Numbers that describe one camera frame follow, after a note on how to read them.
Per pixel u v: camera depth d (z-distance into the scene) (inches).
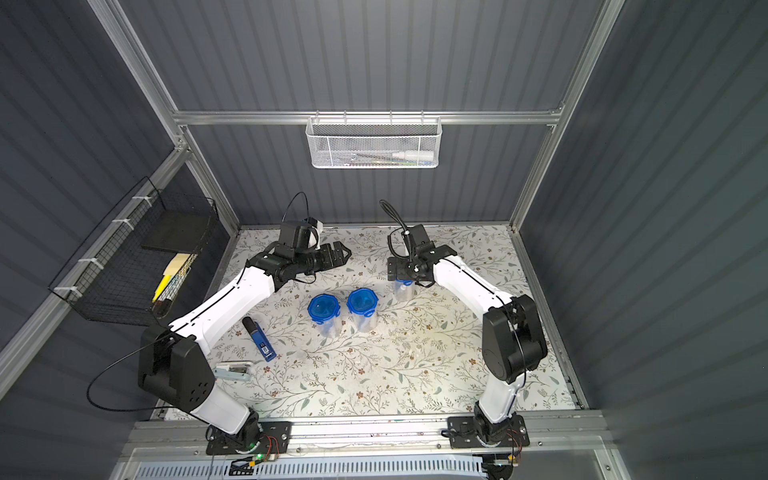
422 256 25.8
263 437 28.8
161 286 27.9
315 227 30.4
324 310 33.9
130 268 28.4
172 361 17.1
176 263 29.8
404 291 36.9
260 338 34.8
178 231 31.7
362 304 33.7
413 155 35.9
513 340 18.7
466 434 28.4
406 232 27.4
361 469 30.3
